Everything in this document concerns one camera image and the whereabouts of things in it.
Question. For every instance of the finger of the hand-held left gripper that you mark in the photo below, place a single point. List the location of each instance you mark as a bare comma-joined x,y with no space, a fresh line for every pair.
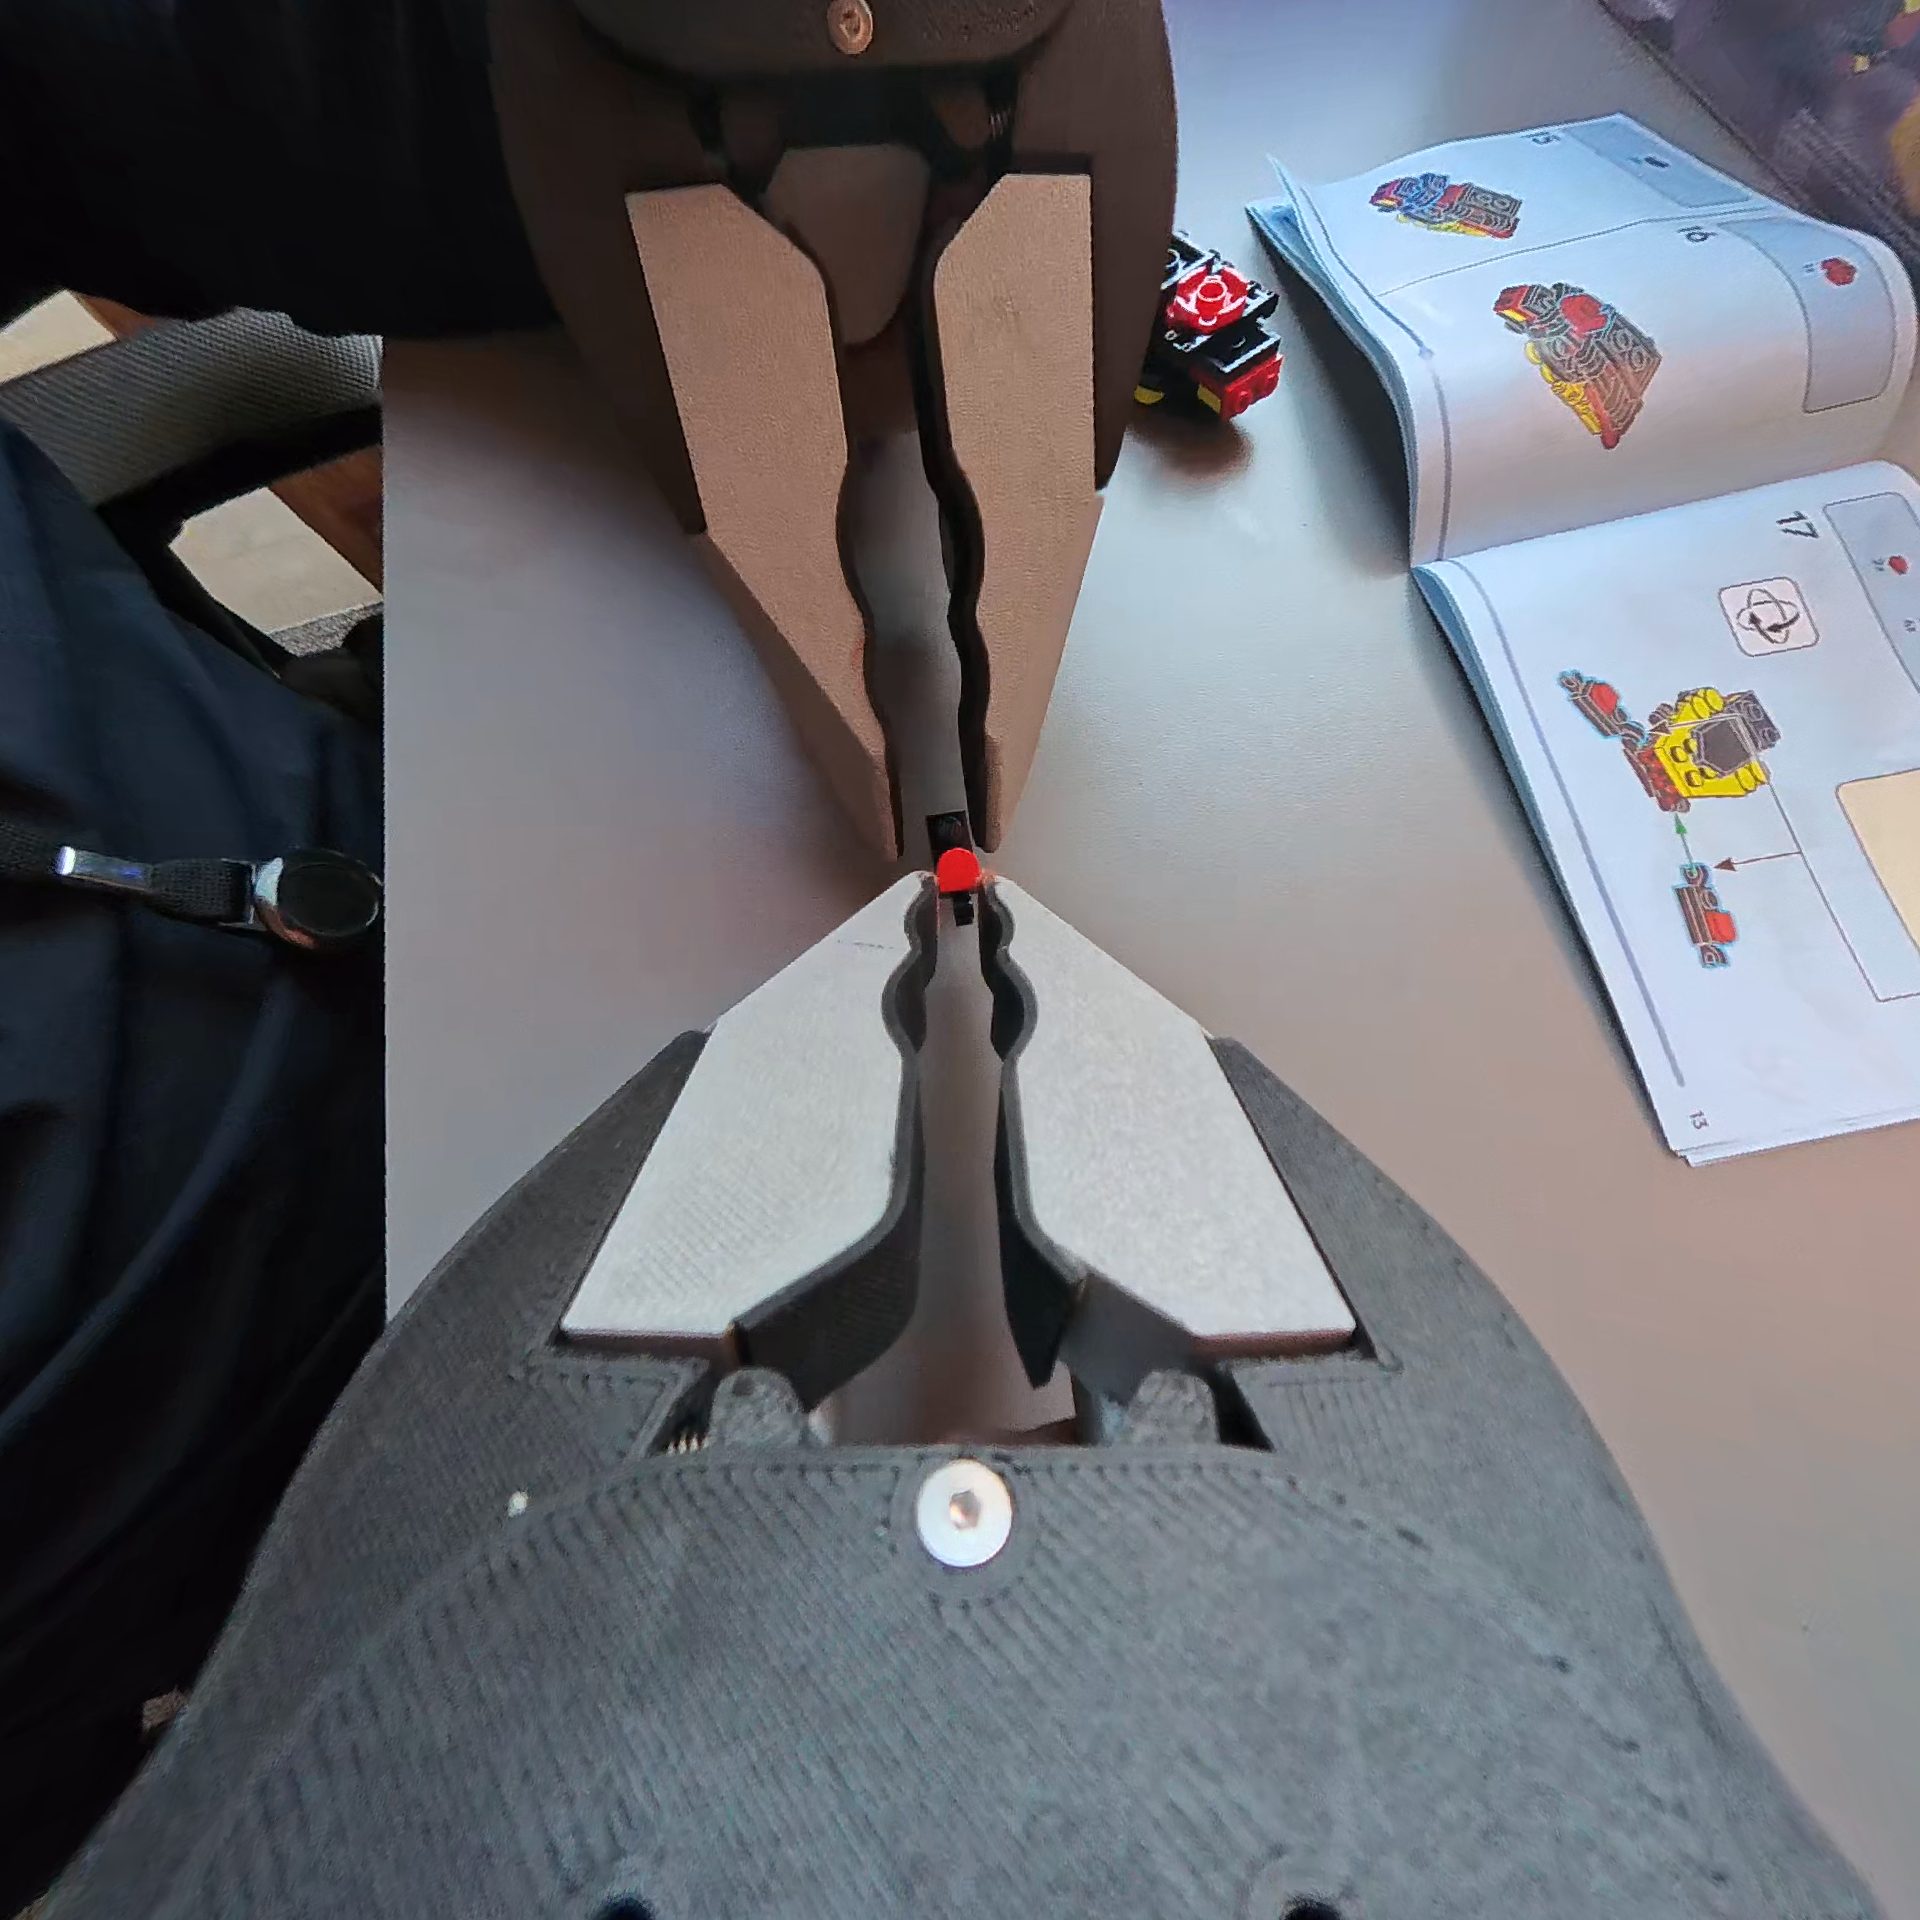
734,389
1027,376

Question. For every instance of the black red lego model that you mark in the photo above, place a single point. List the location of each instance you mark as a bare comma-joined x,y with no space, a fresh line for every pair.
1215,329

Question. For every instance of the small red black lego piece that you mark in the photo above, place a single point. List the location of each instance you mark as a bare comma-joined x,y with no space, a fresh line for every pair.
957,870

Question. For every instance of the black backpack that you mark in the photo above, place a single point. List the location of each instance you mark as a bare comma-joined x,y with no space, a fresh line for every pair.
166,1079

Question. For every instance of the open lego instruction booklet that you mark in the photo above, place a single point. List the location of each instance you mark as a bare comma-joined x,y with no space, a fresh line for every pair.
1652,452

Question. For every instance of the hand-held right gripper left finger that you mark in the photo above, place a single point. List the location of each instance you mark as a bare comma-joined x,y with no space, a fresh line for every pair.
764,1170

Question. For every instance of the person's dark clothing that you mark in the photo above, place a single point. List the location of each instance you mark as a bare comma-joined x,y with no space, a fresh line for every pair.
225,136

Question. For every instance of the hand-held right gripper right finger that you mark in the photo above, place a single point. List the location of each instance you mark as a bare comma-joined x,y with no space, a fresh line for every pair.
1156,1184

